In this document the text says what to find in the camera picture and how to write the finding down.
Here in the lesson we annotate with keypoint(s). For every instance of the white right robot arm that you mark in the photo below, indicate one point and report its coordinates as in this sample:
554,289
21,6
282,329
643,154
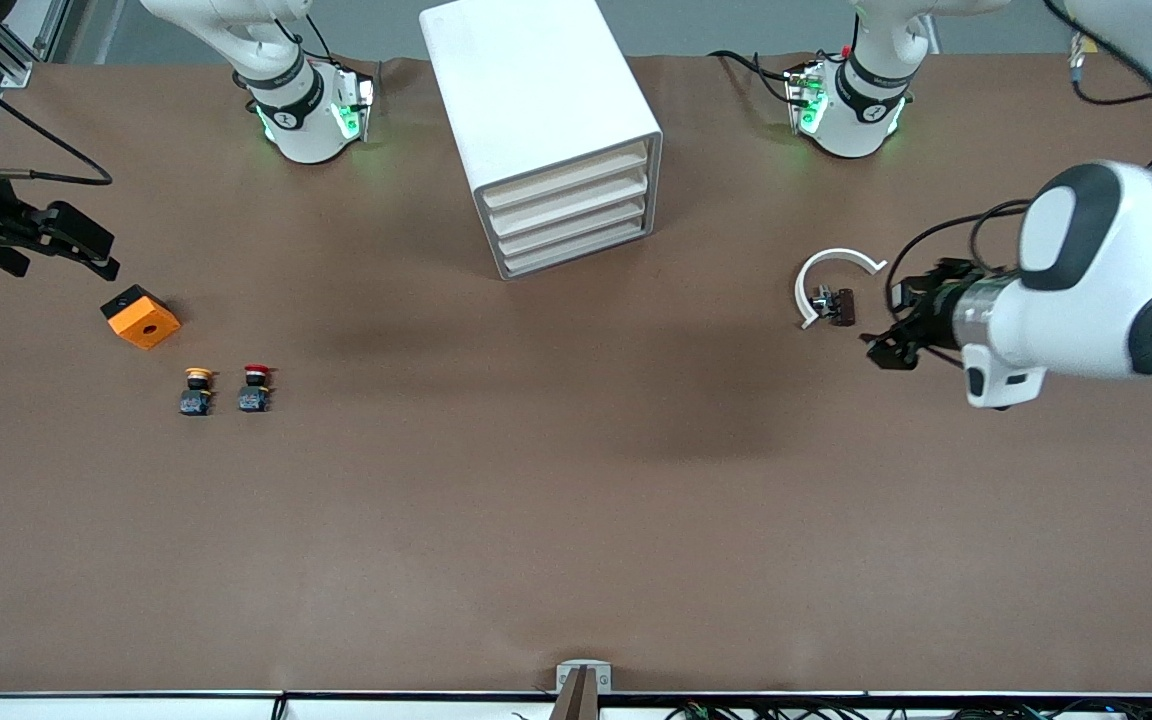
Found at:
296,110

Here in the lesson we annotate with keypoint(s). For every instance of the brown paper table cover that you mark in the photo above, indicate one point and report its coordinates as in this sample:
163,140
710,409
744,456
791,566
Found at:
576,520

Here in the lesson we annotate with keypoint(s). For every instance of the red push button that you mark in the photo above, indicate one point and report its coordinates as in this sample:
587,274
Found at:
255,395

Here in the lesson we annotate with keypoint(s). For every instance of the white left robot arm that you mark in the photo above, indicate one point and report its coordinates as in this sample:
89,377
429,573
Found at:
1086,300

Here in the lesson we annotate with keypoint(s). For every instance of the grey metal edge bracket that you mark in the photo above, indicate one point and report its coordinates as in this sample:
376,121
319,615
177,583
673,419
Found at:
584,668

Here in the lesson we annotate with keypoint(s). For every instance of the aluminium frame profile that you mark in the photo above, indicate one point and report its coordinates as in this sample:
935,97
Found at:
14,68

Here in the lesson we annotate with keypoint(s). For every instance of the yellow push button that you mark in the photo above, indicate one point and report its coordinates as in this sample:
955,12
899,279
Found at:
196,398

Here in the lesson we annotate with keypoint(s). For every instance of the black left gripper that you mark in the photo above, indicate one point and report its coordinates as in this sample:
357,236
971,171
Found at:
932,309

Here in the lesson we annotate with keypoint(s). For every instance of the orange box with hole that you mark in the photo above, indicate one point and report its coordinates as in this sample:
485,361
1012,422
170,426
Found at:
144,322

